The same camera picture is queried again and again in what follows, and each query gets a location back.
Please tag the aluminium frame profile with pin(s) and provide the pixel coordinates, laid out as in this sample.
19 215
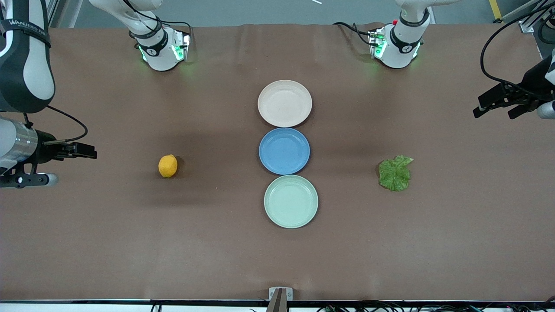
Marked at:
60 13
527 26

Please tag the yellow lemon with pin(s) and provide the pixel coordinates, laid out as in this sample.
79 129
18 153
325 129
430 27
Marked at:
168 166

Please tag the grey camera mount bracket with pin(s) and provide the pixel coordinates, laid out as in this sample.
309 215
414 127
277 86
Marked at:
273 294

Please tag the brown table cover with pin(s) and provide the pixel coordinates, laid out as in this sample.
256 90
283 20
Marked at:
130 238

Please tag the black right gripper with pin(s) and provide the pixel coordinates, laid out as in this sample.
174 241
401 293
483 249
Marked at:
44 148

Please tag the pale green round plate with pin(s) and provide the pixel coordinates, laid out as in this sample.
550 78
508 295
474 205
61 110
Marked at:
290 201

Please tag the white table edge rail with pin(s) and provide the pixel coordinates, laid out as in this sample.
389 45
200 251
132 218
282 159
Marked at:
86 308

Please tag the green lettuce leaf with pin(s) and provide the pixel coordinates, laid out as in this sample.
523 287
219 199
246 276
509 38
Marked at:
394 175

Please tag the beige round plate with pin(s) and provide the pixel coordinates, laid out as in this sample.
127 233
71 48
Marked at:
285 103

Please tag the blue round plate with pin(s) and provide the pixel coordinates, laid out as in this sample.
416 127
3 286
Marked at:
284 151

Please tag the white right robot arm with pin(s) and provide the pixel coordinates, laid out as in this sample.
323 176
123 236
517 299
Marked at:
26 65

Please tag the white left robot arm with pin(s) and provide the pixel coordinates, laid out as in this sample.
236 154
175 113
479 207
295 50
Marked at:
396 56

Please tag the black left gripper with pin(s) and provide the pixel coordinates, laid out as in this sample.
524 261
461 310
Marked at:
530 85

